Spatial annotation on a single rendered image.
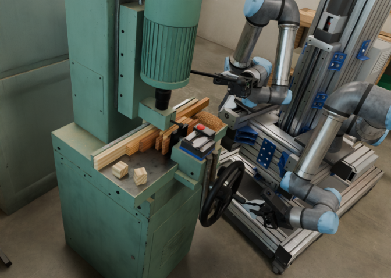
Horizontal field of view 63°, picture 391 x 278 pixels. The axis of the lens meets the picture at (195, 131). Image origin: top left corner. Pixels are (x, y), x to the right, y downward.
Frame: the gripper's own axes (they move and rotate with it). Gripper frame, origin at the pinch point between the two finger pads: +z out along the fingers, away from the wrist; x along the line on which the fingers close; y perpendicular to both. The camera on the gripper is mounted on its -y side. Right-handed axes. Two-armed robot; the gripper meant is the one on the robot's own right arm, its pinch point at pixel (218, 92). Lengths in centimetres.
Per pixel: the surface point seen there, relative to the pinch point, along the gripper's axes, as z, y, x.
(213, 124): -9.1, -6.5, 19.7
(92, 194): 34, -39, 47
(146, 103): 14.5, -23.0, 5.9
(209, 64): -249, -158, 84
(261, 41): -321, -121, 61
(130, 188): 40.7, -7.3, 22.7
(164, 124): 15.5, -13.3, 11.2
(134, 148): 26.9, -18.5, 18.4
